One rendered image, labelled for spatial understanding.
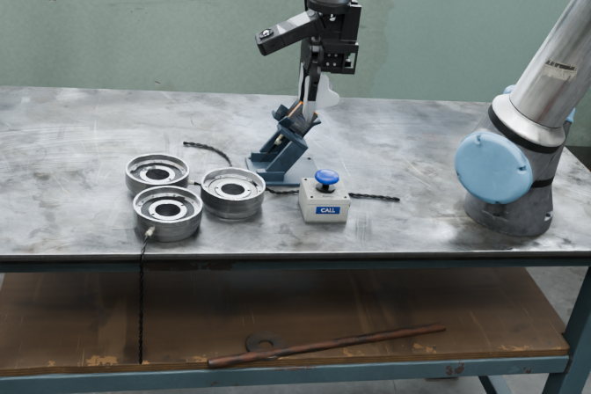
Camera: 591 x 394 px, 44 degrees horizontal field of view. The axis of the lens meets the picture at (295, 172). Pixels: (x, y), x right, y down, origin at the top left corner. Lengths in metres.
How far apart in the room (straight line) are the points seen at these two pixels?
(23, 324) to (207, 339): 0.32
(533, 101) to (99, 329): 0.82
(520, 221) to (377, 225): 0.24
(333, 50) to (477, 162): 0.30
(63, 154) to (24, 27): 1.49
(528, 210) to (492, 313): 0.31
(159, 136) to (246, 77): 1.46
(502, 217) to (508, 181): 0.19
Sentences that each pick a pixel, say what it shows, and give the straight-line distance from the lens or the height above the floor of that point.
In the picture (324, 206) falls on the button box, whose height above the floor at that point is 0.83.
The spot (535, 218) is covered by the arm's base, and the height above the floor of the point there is 0.83.
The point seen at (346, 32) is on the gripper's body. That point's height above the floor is 1.07.
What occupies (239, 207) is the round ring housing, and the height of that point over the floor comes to 0.83.
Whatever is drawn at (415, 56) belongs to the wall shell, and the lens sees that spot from 2.99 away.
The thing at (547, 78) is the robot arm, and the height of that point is 1.12.
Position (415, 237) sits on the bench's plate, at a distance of 1.23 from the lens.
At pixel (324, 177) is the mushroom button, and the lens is 1.20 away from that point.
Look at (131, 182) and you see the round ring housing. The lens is 1.22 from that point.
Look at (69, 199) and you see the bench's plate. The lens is 1.25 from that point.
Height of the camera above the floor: 1.45
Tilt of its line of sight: 29 degrees down
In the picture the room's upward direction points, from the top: 7 degrees clockwise
